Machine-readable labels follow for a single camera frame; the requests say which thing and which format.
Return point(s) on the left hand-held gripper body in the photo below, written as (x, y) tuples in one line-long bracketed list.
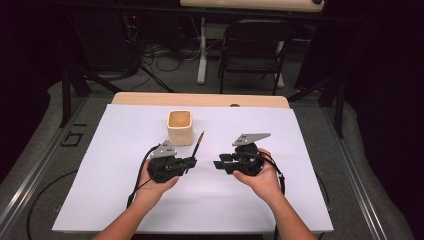
[(163, 168)]

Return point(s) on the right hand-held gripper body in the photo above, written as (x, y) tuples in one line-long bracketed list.
[(248, 160)]

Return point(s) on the dark blue paintbrush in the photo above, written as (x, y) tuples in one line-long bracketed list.
[(199, 141)]

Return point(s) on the small wooden cup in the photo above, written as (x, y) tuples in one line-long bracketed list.
[(180, 135)]

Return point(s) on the person's left hand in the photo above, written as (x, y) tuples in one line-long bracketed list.
[(155, 190)]

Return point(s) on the person's right hand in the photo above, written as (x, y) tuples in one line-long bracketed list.
[(265, 185)]

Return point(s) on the white paper sheet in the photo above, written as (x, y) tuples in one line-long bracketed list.
[(206, 200)]

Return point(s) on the dark table grommet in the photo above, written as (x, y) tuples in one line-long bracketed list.
[(234, 105)]

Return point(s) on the wooden table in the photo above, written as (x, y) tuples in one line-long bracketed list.
[(166, 99)]

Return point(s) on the white metal table leg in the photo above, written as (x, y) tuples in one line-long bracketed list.
[(202, 50), (280, 73)]

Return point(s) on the black folding chair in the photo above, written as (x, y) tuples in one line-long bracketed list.
[(248, 63)]

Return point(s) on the black metal stand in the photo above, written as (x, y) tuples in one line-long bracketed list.
[(66, 96), (339, 106)]

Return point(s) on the aluminium floor rail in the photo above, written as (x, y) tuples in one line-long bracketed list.
[(36, 173), (353, 173)]

